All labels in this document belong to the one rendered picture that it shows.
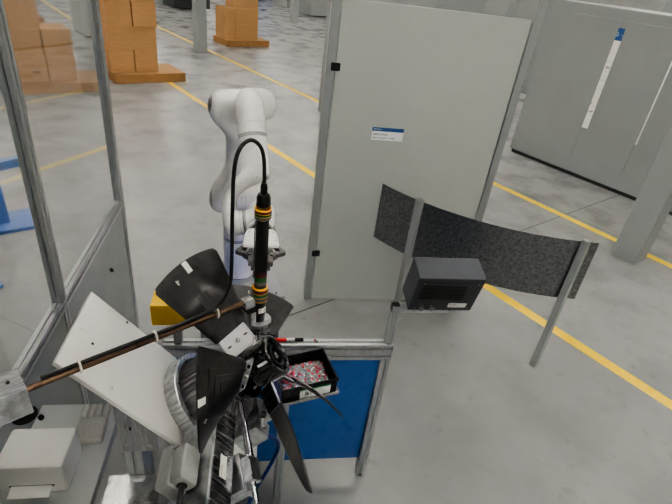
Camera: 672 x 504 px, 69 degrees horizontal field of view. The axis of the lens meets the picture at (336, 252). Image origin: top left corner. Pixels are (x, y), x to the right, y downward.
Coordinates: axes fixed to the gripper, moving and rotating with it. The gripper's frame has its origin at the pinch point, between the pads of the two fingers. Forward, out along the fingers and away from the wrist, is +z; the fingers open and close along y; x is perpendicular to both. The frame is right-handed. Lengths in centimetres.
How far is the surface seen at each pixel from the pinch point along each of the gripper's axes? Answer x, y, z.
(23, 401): -12, 46, 36
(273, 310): -27.9, -5.0, -15.9
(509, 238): -55, -146, -123
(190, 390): -31.4, 17.2, 14.8
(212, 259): -3.9, 13.1, -7.2
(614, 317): -142, -281, -163
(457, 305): -37, -77, -33
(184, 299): -8.9, 19.2, 4.9
